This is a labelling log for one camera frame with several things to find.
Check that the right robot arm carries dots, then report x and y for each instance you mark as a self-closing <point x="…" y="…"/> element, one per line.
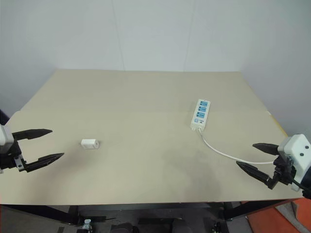
<point x="307" y="182"/>

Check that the silver caster wheel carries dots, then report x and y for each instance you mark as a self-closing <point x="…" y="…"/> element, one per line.
<point x="86" y="224"/>

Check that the white power strip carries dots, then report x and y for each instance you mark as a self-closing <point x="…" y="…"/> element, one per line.
<point x="200" y="114"/>

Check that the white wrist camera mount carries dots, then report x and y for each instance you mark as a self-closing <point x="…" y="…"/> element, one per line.
<point x="5" y="136"/>
<point x="297" y="151"/>

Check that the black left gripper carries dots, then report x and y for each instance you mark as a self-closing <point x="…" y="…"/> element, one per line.
<point x="8" y="157"/>

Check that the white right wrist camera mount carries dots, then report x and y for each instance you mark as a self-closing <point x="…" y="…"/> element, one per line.
<point x="297" y="151"/>

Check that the white plug adapter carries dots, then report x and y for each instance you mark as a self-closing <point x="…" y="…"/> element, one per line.
<point x="88" y="143"/>

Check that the orange floor mat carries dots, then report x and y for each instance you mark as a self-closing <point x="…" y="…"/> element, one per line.
<point x="272" y="221"/>

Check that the black table frame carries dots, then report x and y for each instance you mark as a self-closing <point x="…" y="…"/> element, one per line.
<point x="145" y="207"/>

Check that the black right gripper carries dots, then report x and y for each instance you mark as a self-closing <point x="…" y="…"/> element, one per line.
<point x="284" y="171"/>

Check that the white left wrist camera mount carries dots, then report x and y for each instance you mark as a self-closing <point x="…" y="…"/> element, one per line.
<point x="5" y="136"/>

